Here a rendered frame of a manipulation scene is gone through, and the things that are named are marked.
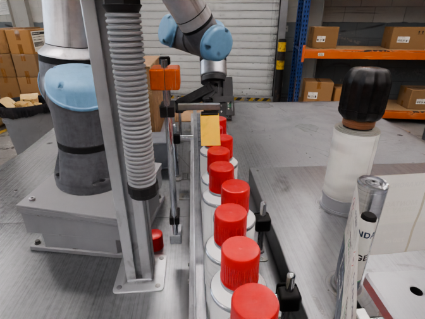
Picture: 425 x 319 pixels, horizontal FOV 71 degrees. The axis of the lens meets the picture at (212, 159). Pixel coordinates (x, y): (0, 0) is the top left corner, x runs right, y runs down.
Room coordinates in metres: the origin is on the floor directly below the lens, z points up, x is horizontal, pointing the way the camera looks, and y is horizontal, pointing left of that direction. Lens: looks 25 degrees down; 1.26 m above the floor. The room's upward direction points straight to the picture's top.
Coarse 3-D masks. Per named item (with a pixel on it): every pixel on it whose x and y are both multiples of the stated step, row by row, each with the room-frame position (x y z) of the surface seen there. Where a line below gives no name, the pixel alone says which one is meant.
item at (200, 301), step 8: (200, 200) 0.45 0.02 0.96; (200, 208) 0.43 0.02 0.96; (200, 216) 0.40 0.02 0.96; (200, 224) 0.38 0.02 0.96; (200, 232) 0.36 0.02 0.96; (200, 240) 0.35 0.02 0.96; (200, 248) 0.33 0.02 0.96; (200, 256) 0.31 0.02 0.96; (200, 264) 0.30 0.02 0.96; (200, 272) 0.29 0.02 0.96; (200, 280) 0.27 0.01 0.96; (200, 288) 0.26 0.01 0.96; (200, 296) 0.25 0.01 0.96; (200, 304) 0.24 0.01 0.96; (200, 312) 0.23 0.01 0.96
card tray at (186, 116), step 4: (184, 112) 1.44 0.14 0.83; (188, 112) 1.44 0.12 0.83; (192, 112) 1.44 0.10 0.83; (200, 112) 1.44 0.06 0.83; (176, 116) 1.37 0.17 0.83; (184, 116) 1.37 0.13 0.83; (188, 116) 1.37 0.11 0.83; (176, 120) 1.31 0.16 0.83; (184, 120) 1.31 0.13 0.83; (188, 120) 1.31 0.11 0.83
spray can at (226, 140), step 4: (220, 136) 0.45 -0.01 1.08; (224, 136) 0.46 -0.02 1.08; (228, 136) 0.45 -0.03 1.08; (220, 140) 0.44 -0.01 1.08; (224, 140) 0.44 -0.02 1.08; (228, 140) 0.44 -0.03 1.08; (232, 140) 0.44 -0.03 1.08; (224, 144) 0.43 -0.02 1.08; (228, 144) 0.44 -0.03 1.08; (232, 144) 0.44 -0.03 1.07; (228, 148) 0.44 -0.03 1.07; (232, 148) 0.44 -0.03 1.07; (232, 152) 0.45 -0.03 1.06; (232, 156) 0.44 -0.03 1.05; (232, 160) 0.44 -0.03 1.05; (236, 160) 0.45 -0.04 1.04; (232, 164) 0.44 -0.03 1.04; (236, 164) 0.44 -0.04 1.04; (236, 168) 0.44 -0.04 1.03; (236, 172) 0.44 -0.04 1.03; (236, 176) 0.44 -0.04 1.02
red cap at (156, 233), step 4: (152, 232) 0.49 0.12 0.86; (156, 232) 0.49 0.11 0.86; (160, 232) 0.49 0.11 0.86; (152, 236) 0.47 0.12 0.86; (156, 236) 0.47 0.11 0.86; (160, 236) 0.48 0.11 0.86; (152, 240) 0.47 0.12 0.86; (156, 240) 0.47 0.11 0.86; (160, 240) 0.47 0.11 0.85; (156, 244) 0.47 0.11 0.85; (160, 244) 0.47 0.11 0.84; (156, 248) 0.47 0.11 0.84; (160, 248) 0.47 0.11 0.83
